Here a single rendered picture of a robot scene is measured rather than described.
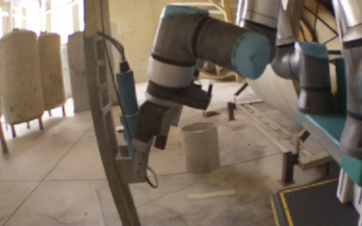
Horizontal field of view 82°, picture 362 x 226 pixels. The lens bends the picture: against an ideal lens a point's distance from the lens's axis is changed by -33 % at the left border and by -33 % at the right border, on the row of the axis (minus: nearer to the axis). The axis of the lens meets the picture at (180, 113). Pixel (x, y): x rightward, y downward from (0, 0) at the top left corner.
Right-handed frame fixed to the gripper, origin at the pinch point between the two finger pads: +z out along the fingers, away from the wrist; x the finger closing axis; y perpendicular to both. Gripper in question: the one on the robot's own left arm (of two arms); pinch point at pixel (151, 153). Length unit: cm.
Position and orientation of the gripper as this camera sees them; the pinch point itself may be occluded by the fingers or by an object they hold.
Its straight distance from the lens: 66.5
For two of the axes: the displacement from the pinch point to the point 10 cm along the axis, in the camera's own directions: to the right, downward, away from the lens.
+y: -9.3, -3.2, 1.7
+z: -2.3, 8.9, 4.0
